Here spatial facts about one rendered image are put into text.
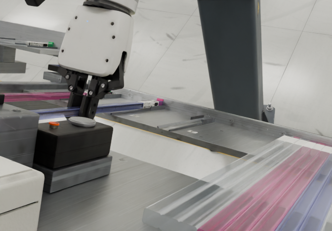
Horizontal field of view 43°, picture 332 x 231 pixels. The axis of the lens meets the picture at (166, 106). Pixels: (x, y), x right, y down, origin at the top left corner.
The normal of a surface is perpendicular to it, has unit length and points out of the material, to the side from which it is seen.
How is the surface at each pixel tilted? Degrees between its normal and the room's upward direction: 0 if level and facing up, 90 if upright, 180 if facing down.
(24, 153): 90
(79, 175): 90
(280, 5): 0
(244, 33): 90
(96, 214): 44
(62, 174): 90
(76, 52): 35
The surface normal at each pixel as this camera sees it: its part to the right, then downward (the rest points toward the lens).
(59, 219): 0.18, -0.97
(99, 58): -0.37, -0.12
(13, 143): 0.87, 0.22
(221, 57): -0.23, 0.74
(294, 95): -0.18, -0.67
